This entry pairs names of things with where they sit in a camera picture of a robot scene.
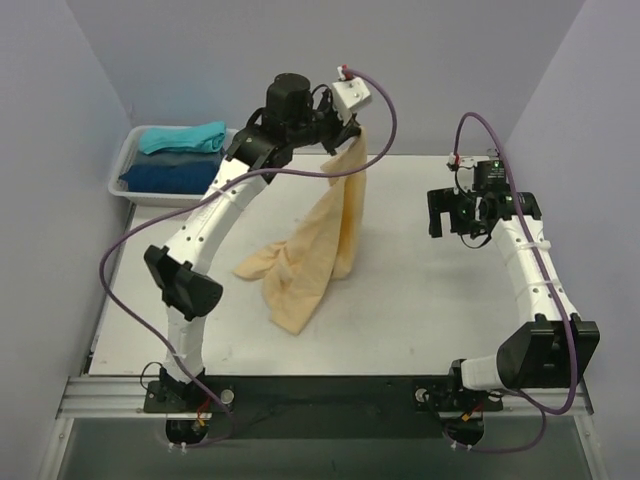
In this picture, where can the dark blue folded t shirt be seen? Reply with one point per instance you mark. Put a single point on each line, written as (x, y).
(189, 179)

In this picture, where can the aluminium front rail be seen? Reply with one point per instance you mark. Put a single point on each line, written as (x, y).
(123, 397)

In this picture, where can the white plastic basket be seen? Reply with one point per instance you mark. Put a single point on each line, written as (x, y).
(124, 162)

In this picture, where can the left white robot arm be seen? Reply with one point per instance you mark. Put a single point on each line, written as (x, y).
(288, 120)

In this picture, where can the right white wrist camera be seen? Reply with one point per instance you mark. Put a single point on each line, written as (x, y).
(456, 162)

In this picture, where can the teal folded t shirt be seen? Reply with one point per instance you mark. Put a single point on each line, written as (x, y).
(206, 138)

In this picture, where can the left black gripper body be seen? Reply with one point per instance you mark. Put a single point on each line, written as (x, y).
(338, 133)

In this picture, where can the cream yellow t shirt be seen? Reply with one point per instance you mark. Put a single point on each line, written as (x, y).
(295, 273)

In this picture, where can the grey folded t shirt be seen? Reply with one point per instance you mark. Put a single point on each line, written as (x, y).
(174, 159)

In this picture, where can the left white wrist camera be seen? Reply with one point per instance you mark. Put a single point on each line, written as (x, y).
(350, 94)

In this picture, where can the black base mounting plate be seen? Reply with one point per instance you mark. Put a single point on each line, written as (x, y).
(365, 407)

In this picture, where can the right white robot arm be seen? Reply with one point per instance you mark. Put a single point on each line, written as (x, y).
(551, 345)

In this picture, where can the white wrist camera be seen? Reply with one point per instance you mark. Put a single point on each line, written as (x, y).
(350, 94)
(456, 162)

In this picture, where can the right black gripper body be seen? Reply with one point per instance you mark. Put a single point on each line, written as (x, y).
(445, 209)

